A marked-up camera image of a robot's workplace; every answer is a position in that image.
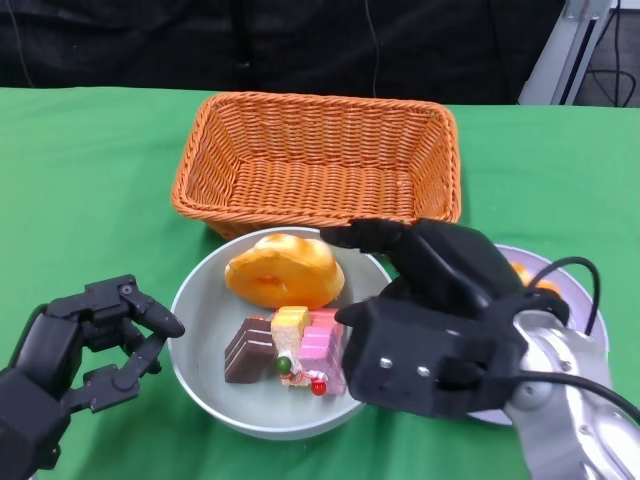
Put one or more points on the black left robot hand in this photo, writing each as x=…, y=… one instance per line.
x=50, y=345

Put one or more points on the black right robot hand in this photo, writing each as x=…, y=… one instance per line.
x=450, y=265

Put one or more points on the orange white striped bread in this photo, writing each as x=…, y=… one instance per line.
x=522, y=274

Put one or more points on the grey-green bowl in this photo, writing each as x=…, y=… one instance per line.
x=200, y=320

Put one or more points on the lavender round plate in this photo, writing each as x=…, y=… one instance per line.
x=575, y=285

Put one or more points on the pink cake slice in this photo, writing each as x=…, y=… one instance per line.
x=322, y=355

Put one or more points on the yellow cake slice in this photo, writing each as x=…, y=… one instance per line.
x=289, y=335

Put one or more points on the orange wicker basket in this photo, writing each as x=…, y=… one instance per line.
x=300, y=170

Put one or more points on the chocolate cake slice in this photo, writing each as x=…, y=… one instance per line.
x=247, y=355

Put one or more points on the green tablecloth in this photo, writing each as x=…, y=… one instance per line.
x=75, y=175

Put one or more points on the black backdrop curtain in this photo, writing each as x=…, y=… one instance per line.
x=150, y=45

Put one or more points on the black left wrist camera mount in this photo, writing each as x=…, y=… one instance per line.
x=25, y=425

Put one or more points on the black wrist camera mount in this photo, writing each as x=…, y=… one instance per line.
x=400, y=365
x=25, y=425

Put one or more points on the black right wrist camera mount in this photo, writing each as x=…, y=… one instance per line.
x=400, y=365

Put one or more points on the grey aluminium frame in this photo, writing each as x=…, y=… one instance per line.
x=555, y=60

